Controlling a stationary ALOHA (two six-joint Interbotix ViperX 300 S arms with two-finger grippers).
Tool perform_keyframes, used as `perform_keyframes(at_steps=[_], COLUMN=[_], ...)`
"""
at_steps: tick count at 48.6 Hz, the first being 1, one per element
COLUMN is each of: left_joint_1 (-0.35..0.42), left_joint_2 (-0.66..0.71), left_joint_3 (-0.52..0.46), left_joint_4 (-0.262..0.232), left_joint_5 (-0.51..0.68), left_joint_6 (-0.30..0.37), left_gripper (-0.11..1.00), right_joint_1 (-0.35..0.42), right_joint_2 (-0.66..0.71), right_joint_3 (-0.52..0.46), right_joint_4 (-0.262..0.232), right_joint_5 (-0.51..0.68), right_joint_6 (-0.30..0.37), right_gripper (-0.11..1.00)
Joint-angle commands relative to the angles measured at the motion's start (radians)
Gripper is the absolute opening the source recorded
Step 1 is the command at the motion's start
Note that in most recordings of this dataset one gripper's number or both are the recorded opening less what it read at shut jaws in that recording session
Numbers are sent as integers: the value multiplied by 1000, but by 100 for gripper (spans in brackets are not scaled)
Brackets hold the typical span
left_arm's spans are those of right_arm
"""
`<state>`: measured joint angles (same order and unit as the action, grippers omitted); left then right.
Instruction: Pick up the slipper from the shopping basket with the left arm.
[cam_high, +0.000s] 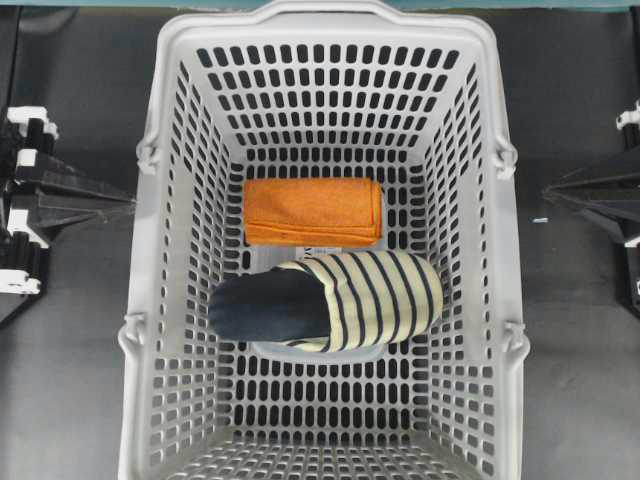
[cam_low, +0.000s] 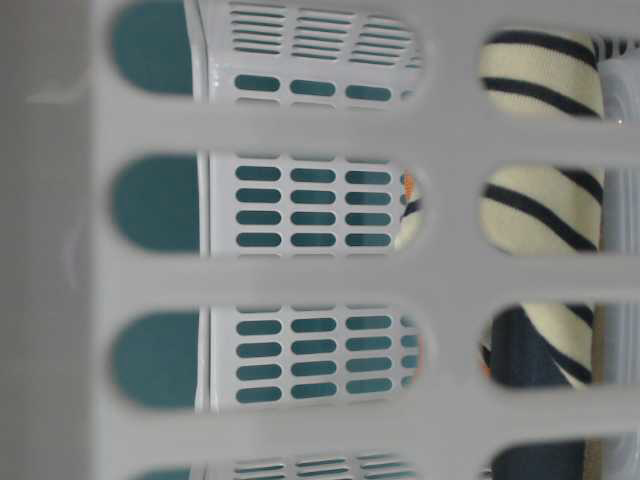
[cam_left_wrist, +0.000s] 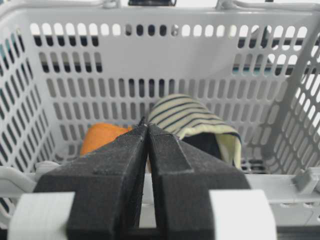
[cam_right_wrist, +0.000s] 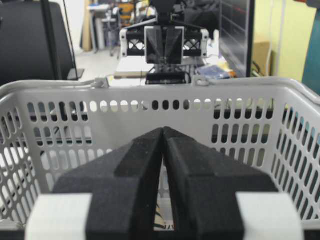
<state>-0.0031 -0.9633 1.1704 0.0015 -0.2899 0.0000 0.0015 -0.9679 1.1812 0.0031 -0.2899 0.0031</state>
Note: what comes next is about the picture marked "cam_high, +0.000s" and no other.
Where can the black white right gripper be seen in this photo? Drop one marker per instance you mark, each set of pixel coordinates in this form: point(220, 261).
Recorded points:
point(620, 219)

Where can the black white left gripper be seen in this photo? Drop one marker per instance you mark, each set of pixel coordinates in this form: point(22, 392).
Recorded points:
point(27, 135)

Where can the grey plastic shopping basket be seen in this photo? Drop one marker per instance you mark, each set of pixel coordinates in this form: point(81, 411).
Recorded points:
point(312, 89)

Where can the striped cream navy slipper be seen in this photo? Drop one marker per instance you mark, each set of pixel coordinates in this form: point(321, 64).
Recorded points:
point(331, 303)

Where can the folded orange cloth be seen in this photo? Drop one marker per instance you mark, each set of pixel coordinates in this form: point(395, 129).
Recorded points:
point(316, 212)

